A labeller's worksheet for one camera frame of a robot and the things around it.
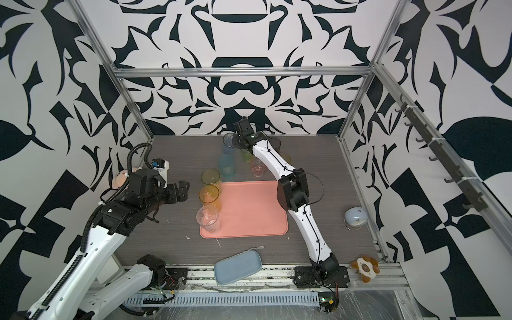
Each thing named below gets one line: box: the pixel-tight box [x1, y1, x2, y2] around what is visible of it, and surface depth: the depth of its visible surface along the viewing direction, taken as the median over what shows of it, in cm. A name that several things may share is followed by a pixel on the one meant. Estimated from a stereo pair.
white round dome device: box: [344, 206, 368, 231], surface depth 85 cm
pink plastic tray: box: [200, 180, 289, 240], surface depth 91 cm
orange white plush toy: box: [350, 256, 380, 284], surface depth 76 cm
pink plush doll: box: [111, 167, 142, 190], surface depth 96 cm
